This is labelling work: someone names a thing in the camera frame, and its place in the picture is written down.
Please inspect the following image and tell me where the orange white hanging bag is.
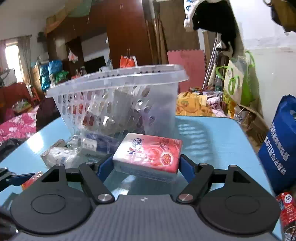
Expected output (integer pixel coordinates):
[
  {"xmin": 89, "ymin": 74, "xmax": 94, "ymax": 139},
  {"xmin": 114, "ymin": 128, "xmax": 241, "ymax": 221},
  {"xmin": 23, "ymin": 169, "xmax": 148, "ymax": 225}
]
[{"xmin": 119, "ymin": 55, "xmax": 137, "ymax": 68}]

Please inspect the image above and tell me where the blue fabric shopping bag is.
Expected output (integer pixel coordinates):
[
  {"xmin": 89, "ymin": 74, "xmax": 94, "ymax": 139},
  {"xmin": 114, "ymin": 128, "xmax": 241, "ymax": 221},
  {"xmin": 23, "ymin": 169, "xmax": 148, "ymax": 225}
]
[{"xmin": 258, "ymin": 95, "xmax": 296, "ymax": 194}]

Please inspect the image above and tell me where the green white tote bag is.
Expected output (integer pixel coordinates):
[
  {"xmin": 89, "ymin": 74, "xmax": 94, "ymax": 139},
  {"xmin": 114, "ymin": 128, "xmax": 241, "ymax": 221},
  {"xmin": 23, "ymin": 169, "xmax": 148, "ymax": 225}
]
[{"xmin": 216, "ymin": 50, "xmax": 259, "ymax": 110}]

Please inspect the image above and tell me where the white black hanging garment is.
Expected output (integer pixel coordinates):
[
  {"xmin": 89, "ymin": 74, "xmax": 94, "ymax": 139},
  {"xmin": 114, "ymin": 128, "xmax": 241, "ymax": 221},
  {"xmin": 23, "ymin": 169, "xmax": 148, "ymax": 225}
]
[{"xmin": 183, "ymin": 0, "xmax": 243, "ymax": 58}]

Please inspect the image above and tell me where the dark red wooden wardrobe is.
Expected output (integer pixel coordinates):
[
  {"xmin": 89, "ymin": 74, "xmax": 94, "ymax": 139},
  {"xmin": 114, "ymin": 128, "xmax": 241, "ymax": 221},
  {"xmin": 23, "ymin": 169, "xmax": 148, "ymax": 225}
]
[{"xmin": 46, "ymin": 1, "xmax": 158, "ymax": 74}]

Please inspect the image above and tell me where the red pink tissue pack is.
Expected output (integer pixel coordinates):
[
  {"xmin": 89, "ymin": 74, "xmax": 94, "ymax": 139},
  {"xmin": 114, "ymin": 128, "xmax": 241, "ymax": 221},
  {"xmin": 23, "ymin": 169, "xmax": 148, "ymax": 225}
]
[{"xmin": 112, "ymin": 133, "xmax": 183, "ymax": 183}]

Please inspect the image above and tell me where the pink floral bedding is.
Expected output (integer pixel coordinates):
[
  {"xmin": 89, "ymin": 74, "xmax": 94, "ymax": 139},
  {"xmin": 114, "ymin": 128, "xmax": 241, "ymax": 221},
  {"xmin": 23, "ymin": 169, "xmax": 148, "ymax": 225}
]
[{"xmin": 0, "ymin": 106, "xmax": 39, "ymax": 145}]

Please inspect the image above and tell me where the white wrapped toothpaste box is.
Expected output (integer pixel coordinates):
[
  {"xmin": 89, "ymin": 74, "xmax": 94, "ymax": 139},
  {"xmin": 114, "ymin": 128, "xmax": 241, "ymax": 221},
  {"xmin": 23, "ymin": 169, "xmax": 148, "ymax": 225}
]
[{"xmin": 41, "ymin": 139, "xmax": 79, "ymax": 168}]

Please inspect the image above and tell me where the grey black box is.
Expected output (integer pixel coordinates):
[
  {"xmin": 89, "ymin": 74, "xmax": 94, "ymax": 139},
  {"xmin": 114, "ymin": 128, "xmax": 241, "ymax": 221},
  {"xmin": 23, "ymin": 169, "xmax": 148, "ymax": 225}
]
[{"xmin": 78, "ymin": 132, "xmax": 120, "ymax": 160}]

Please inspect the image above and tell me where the brown hanging bag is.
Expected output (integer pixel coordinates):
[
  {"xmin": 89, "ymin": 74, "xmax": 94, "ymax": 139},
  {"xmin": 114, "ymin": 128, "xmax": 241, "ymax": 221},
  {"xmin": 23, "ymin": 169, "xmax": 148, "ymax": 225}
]
[{"xmin": 263, "ymin": 0, "xmax": 296, "ymax": 32}]

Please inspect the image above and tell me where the pink foam mat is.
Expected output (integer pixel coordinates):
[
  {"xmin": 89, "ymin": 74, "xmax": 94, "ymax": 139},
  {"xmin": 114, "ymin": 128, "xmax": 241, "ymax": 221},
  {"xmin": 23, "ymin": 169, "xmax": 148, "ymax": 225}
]
[{"xmin": 168, "ymin": 50, "xmax": 206, "ymax": 92}]

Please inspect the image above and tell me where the small red box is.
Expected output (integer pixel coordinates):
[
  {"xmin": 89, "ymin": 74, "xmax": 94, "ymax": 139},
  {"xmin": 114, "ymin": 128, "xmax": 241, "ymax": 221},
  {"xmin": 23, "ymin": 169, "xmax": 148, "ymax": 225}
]
[{"xmin": 276, "ymin": 192, "xmax": 295, "ymax": 227}]

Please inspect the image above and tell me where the translucent white plastic basket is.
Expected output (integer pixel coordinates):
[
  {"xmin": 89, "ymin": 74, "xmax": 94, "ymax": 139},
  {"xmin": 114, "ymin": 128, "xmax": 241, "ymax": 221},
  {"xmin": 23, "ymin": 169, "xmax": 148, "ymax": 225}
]
[{"xmin": 46, "ymin": 65, "xmax": 189, "ymax": 139}]

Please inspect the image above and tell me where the orange yellow quilt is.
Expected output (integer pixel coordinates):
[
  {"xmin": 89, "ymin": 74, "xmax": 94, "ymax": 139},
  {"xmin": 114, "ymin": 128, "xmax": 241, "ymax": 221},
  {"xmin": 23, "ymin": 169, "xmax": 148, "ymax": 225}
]
[{"xmin": 176, "ymin": 92, "xmax": 213, "ymax": 116}]

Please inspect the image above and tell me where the red cigarette box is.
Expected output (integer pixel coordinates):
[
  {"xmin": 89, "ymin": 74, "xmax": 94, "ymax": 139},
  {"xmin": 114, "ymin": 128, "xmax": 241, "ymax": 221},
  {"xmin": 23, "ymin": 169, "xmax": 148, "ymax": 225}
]
[{"xmin": 21, "ymin": 171, "xmax": 43, "ymax": 190}]

